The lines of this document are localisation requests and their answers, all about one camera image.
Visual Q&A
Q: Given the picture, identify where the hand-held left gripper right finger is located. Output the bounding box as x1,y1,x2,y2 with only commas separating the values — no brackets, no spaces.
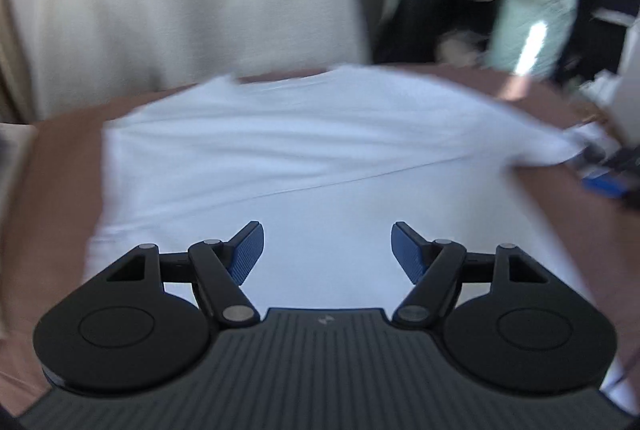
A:
390,219,552,330

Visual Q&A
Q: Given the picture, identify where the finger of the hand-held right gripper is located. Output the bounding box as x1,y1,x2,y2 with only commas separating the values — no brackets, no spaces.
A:
581,174,640,211
577,143,640,177

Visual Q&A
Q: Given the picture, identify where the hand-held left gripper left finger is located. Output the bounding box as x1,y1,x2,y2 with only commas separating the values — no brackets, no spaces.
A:
102,219,266,330

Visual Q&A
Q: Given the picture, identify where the white T-shirt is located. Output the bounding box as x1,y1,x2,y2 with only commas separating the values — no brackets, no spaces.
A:
82,64,636,416

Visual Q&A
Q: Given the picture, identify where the pale pink cloth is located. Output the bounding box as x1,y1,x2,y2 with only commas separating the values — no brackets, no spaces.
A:
434,27,497,67

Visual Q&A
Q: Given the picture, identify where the black hanging garment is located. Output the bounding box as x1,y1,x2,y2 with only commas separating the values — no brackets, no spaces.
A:
372,0,502,67

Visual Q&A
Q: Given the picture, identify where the beige curtain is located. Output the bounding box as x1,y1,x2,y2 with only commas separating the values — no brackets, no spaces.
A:
0,0,38,124

